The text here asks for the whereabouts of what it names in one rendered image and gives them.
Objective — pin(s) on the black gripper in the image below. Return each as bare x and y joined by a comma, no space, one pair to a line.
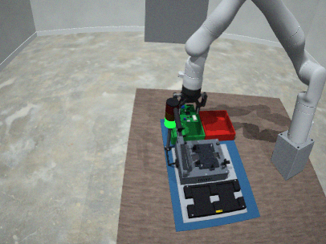
191,96

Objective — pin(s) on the red open-top bin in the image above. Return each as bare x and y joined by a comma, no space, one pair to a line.
217,125

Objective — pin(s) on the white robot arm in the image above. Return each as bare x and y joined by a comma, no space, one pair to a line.
290,35

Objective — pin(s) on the green circuit board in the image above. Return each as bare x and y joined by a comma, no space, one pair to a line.
188,114

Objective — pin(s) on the green open-top bin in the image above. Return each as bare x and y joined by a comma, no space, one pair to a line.
191,130

